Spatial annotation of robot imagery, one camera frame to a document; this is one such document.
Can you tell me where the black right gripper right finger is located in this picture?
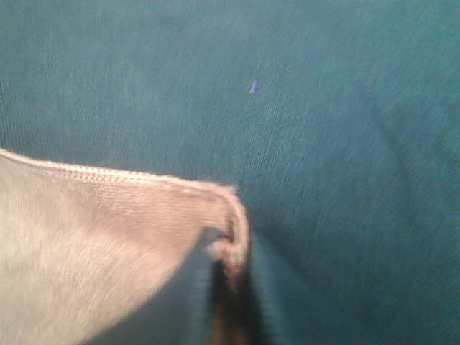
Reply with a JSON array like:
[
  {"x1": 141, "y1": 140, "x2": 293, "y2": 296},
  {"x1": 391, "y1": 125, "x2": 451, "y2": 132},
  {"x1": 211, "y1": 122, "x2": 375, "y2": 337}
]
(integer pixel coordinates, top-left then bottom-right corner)
[{"x1": 247, "y1": 236, "x2": 324, "y2": 345}]

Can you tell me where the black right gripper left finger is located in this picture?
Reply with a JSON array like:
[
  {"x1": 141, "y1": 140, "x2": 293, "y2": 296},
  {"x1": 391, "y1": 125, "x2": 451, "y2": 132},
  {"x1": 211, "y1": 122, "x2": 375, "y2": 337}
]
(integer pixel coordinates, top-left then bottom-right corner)
[{"x1": 87, "y1": 229, "x2": 221, "y2": 345}]

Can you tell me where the brown towel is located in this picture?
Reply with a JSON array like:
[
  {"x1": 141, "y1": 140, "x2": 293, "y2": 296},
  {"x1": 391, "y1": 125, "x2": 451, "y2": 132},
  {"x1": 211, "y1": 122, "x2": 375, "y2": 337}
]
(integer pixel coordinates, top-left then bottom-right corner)
[{"x1": 1, "y1": 150, "x2": 250, "y2": 344}]

